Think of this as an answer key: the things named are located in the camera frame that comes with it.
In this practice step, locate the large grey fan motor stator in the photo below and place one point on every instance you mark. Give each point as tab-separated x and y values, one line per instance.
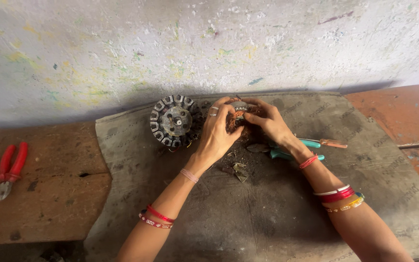
176	120

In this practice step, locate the yellow studded bangle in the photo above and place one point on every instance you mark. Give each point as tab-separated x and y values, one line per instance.
347	206

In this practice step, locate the person's left hand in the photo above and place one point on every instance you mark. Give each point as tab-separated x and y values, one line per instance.
215	138

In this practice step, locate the white bangle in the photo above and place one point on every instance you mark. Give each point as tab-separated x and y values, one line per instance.
331	191

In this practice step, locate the small copper wound motor stator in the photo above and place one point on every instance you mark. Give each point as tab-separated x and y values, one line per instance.
238	109

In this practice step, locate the grey worn mat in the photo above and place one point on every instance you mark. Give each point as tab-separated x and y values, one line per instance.
267	211

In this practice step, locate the person's right hand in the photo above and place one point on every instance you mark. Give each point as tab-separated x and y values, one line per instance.
275	125

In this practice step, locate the plain red bangle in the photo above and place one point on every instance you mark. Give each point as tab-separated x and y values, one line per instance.
160	214

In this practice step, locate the metal scrap pieces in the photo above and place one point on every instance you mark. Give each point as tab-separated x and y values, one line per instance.
239	171

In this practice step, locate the red thread wristband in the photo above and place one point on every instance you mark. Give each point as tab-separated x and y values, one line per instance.
308	162

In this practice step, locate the pink thread wristband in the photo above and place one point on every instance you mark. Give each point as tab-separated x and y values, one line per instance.
189	175

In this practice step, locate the red studded bangle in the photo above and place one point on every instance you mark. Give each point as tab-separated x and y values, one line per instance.
155	222

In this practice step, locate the stack of red bangles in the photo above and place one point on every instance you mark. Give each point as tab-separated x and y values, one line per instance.
337	195

